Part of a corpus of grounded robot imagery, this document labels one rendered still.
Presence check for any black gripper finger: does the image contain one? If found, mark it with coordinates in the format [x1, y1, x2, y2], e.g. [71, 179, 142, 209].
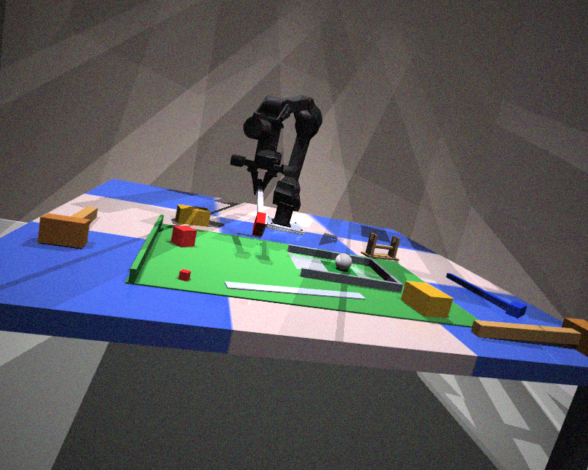
[263, 172, 277, 192]
[247, 169, 258, 195]

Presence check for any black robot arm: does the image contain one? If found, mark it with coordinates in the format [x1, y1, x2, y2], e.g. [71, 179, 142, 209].
[243, 95, 322, 228]

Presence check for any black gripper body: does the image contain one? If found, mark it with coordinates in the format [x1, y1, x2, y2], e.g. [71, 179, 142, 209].
[230, 140, 296, 178]

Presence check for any white golf ball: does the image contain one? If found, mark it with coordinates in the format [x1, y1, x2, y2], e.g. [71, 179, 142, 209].
[335, 253, 352, 270]

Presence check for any yellow rectangular block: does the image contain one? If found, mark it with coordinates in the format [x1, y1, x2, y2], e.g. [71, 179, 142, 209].
[175, 204, 211, 227]
[401, 281, 453, 318]

